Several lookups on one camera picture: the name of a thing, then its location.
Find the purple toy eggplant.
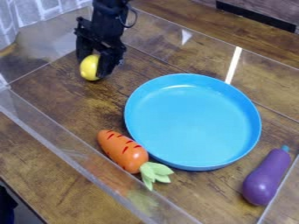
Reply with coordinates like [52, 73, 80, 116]
[241, 145, 291, 206]

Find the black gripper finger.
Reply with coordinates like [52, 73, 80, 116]
[76, 36, 93, 62]
[96, 49, 125, 79]

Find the yellow toy lemon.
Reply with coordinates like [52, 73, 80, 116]
[79, 54, 99, 81]

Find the orange toy carrot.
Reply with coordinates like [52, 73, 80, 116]
[97, 129, 173, 191]

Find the dark object at table edge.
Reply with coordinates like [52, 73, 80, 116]
[0, 185, 17, 224]

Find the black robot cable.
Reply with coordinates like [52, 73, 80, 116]
[120, 3, 139, 29]

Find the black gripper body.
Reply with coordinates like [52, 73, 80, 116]
[75, 0, 129, 52]

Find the clear acrylic enclosure wall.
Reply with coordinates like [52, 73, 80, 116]
[0, 0, 299, 224]

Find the blue round plastic tray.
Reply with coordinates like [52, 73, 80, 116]
[124, 73, 261, 171]

